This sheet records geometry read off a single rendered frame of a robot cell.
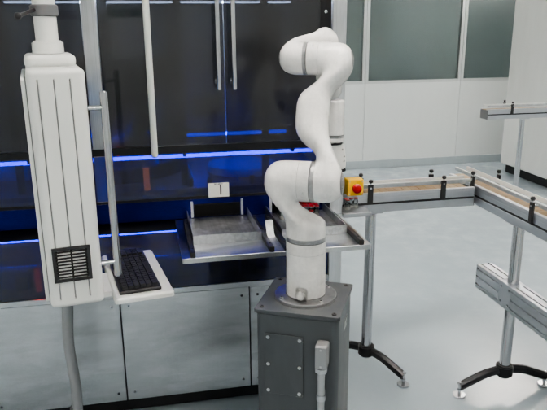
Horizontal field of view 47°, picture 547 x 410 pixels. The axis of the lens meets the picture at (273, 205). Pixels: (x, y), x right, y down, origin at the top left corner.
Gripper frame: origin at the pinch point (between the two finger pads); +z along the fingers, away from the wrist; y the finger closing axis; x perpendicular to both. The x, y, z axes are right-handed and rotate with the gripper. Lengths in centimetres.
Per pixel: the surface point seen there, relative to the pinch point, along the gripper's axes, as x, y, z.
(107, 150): 29, 81, -21
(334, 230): 2.6, -0.6, 18.9
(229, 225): -17.1, 37.7, 20.4
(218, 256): 17, 46, 21
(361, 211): -24.8, -21.2, 20.6
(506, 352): -6, -87, 87
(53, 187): 32, 97, -11
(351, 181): -22.9, -15.6, 5.8
